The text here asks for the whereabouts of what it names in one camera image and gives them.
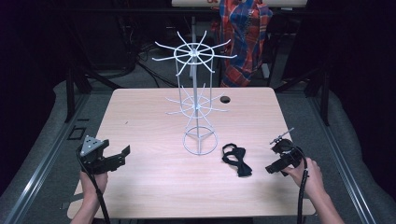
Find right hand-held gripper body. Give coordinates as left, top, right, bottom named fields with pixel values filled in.
left=269, top=127, right=304, bottom=170

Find red blue plaid cloth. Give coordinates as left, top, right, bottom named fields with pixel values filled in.
left=210, top=0, right=275, bottom=89

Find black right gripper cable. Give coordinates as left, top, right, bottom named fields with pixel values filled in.
left=291, top=145, right=310, bottom=224

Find person's left hand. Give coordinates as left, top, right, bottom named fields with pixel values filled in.
left=78, top=169, right=109, bottom=201

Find black floor cables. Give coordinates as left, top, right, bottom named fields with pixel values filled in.
left=135, top=41, right=179, bottom=89

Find black metal stand frame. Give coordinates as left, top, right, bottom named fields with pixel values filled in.
left=63, top=60, right=123, bottom=124
left=273, top=60, right=332, bottom=127

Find white wire display rack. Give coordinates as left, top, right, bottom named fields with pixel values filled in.
left=151, top=29, right=238, bottom=156

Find black bow tie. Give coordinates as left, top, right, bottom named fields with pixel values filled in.
left=220, top=142, right=253, bottom=178

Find aluminium floor rail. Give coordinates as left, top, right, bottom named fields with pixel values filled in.
left=305, top=92, right=378, bottom=224
left=2, top=92, right=92, bottom=224

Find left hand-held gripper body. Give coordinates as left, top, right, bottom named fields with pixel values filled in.
left=77, top=134, right=110, bottom=175

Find person's right hand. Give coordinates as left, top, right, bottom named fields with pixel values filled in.
left=281, top=157, right=324, bottom=201

